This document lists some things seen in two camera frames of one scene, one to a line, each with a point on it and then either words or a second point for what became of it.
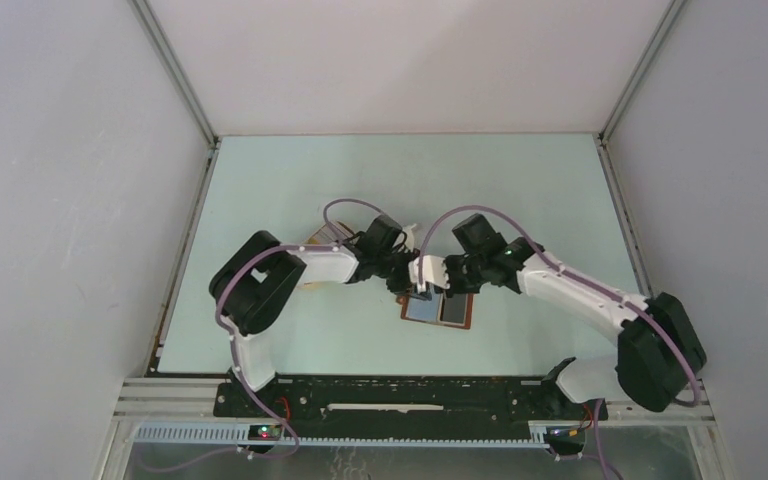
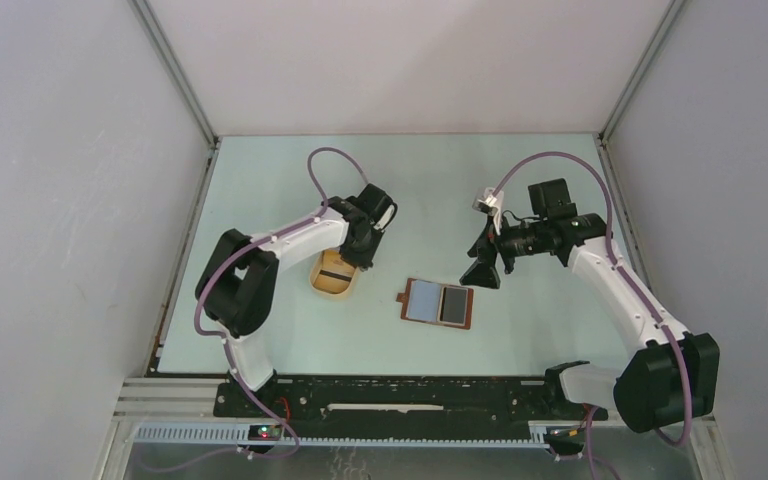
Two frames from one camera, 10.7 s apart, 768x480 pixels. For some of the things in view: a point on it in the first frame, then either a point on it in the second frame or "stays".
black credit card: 452,309 stays
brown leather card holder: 452,311 stays
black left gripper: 403,286 -> 363,261
